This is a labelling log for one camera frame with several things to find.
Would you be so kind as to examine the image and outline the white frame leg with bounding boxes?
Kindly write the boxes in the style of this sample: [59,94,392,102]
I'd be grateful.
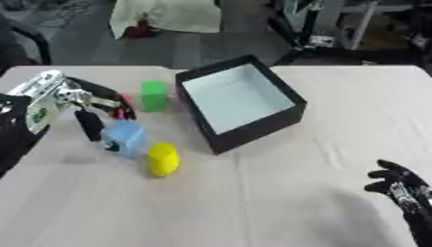
[336,0,385,51]

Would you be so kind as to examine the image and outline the green block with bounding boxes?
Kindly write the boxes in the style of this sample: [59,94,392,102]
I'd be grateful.
[138,80,171,113]

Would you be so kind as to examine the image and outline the black box with white inside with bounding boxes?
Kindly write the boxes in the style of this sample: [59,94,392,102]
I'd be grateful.
[174,54,310,156]

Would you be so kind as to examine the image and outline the black chair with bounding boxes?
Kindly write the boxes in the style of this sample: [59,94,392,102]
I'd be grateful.
[0,13,54,77]

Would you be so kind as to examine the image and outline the red block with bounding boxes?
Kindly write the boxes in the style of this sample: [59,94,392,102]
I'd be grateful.
[113,93,135,119]

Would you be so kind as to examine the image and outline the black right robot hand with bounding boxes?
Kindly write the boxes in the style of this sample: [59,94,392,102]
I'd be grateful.
[363,158,432,247]

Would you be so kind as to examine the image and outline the white cloth bag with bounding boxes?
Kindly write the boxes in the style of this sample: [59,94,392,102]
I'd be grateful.
[108,0,225,40]

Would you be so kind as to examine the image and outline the yellow cylinder block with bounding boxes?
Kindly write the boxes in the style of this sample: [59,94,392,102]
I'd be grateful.
[147,142,182,178]

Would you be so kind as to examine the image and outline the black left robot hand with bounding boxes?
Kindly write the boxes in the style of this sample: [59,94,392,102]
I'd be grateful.
[64,76,139,152]

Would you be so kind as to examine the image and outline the black stand frame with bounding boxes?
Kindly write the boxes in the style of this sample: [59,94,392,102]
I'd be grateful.
[264,0,432,67]

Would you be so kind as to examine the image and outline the small red object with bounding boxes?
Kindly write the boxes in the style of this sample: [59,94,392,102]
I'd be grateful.
[124,18,164,39]

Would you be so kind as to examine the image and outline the light blue cube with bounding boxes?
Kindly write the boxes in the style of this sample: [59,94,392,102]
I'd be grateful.
[101,120,149,159]

